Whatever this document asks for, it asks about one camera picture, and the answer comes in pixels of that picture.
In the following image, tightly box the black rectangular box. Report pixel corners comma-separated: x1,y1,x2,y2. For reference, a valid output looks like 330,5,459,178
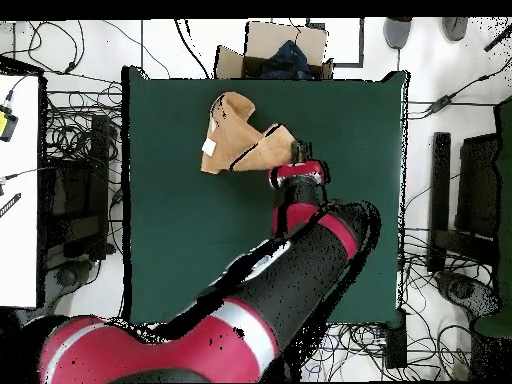
383,309,409,369

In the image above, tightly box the dark green fabric cover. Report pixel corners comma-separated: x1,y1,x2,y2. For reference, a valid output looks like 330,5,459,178
474,94,512,337

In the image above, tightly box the black power adapter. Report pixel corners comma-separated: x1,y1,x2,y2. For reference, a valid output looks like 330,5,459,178
425,93,453,115

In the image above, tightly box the grey rounded object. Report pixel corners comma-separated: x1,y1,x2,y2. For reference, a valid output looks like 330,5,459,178
441,16,469,42

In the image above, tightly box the black ruler strip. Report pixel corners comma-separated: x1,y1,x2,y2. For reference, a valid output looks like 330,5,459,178
0,192,22,219

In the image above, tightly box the black equipment stand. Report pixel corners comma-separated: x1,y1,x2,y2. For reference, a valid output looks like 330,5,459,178
39,113,117,263

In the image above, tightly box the black upright bar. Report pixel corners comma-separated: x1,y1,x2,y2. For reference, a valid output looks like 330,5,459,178
426,131,453,275

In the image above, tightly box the black cable tangle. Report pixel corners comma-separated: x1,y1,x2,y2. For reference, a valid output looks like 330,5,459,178
42,69,124,169
399,225,495,381

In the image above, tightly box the dark blue garment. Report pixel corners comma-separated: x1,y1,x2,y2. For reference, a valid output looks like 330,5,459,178
259,38,315,81

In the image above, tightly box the yellow and black device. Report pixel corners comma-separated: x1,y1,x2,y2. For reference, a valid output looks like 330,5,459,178
0,104,20,143

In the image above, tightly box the dark green table cloth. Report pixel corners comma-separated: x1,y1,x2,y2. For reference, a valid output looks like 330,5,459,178
120,65,411,327

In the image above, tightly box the grey pedestal leg foot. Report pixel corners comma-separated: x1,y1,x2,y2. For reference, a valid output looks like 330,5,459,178
39,258,97,315
434,269,503,319

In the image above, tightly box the tan terry towel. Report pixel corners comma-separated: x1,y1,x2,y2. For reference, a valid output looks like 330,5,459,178
199,91,299,176

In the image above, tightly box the brown cardboard box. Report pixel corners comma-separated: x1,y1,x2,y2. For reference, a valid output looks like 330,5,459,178
213,20,335,81

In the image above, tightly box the grey shoe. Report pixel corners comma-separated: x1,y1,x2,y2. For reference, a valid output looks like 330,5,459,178
382,16,413,50

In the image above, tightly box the white desk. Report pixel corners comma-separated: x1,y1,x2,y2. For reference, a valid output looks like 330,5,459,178
0,55,47,309

